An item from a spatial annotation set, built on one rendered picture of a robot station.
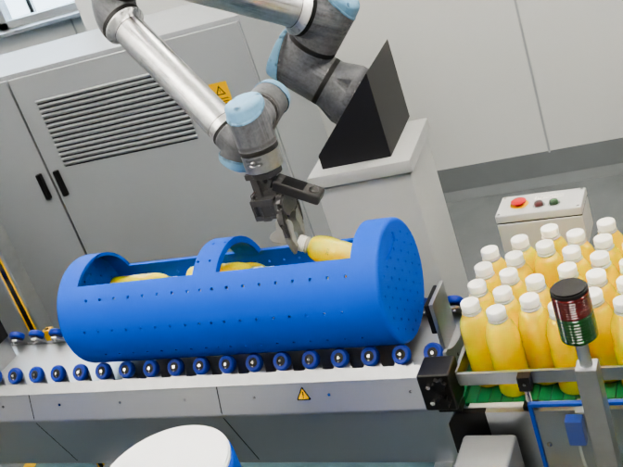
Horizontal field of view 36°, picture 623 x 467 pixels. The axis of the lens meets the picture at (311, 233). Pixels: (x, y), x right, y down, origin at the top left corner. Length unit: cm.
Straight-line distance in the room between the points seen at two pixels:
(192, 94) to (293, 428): 85
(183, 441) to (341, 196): 112
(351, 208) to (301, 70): 43
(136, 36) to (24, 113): 178
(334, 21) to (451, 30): 212
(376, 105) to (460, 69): 214
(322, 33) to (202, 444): 129
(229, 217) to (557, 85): 179
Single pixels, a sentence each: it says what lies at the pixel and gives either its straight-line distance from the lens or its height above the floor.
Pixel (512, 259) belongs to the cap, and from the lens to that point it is 214.
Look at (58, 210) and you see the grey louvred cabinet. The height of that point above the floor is 82.
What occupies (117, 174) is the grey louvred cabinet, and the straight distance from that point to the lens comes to 417.
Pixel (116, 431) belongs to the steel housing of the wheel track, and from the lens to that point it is 268.
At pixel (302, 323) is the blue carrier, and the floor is 109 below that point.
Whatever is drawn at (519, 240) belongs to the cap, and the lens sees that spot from 220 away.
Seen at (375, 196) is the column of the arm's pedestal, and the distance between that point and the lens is 287.
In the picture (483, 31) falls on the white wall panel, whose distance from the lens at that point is 485.
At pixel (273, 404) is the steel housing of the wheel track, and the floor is 86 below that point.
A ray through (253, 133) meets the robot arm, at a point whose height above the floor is 149.
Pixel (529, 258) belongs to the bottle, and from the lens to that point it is 221.
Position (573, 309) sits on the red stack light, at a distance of 166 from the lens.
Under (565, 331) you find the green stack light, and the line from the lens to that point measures 169.
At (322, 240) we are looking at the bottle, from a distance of 224.
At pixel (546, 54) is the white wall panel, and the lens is 486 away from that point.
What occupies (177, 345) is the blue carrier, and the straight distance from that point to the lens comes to 236.
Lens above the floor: 211
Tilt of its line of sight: 24 degrees down
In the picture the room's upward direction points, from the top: 19 degrees counter-clockwise
